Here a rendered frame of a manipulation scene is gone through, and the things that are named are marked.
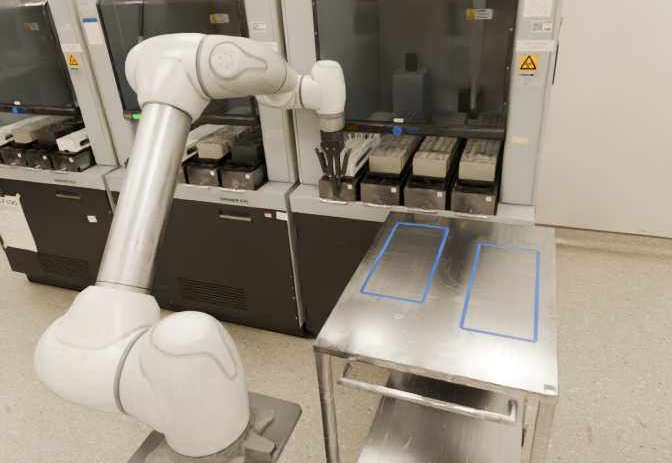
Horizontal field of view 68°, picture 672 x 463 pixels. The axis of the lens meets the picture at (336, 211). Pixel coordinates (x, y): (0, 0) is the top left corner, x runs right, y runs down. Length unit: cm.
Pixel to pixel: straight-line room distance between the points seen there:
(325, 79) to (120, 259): 84
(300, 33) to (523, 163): 83
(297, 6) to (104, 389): 125
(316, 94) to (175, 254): 106
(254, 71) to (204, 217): 115
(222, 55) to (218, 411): 64
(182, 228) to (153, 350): 136
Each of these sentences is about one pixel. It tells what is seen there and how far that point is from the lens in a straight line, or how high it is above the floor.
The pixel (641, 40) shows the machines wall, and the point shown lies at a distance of 275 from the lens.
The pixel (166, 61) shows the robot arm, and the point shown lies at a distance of 111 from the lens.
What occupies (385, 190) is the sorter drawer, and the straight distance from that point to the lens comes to 169.
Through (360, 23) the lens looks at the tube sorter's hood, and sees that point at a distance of 165.
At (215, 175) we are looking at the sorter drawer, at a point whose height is 78.
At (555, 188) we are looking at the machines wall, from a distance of 293.
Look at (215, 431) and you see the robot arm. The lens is 93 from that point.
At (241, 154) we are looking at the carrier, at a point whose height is 85.
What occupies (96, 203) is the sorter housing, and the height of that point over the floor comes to 59.
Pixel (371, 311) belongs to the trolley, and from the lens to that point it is 109.
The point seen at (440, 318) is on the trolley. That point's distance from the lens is 108.
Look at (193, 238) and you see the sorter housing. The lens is 219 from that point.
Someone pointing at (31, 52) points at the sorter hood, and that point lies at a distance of 249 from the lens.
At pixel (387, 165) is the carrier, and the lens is 174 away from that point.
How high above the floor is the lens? 150
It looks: 27 degrees down
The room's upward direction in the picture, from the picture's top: 4 degrees counter-clockwise
